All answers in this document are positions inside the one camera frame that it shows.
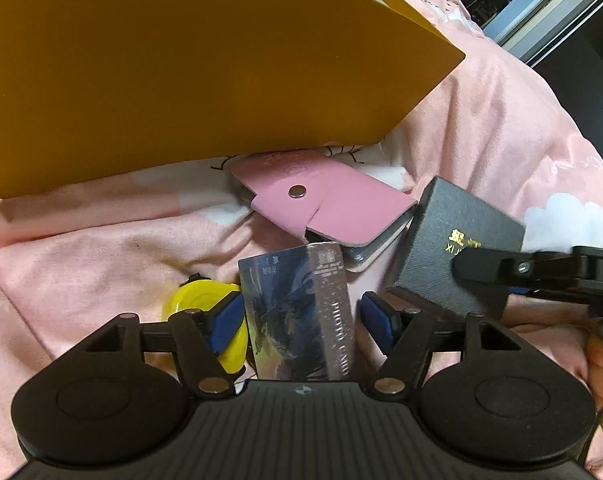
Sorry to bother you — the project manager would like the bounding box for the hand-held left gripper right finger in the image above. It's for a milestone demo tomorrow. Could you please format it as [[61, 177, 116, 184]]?
[[361, 292, 525, 396]]

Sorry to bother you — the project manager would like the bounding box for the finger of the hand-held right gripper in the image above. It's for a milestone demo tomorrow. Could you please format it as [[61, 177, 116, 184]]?
[[452, 246, 603, 291], [509, 287, 603, 318]]

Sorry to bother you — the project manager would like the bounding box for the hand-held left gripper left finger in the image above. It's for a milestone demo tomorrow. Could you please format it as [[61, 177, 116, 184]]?
[[76, 291, 246, 397]]

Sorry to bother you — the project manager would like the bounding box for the yellow round plastic case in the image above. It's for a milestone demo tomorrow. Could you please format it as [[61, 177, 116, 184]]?
[[162, 274, 250, 376]]

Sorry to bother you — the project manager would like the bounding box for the dark grey box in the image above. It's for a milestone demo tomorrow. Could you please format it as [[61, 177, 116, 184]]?
[[384, 176, 527, 322]]

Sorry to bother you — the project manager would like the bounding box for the blue photo card pack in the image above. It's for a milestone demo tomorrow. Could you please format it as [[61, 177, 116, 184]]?
[[238, 241, 357, 382]]

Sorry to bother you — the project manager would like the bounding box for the pink card holder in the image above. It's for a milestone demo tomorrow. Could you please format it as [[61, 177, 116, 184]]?
[[230, 150, 418, 273]]

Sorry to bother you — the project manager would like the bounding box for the orange cardboard box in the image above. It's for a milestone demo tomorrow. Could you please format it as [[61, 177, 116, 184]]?
[[0, 0, 467, 200]]

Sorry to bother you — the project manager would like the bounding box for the pink cloud-print blanket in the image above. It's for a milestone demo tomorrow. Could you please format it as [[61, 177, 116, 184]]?
[[0, 0, 603, 480]]

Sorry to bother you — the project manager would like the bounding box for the sliding glass door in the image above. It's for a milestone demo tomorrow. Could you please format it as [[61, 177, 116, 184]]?
[[456, 0, 603, 181]]

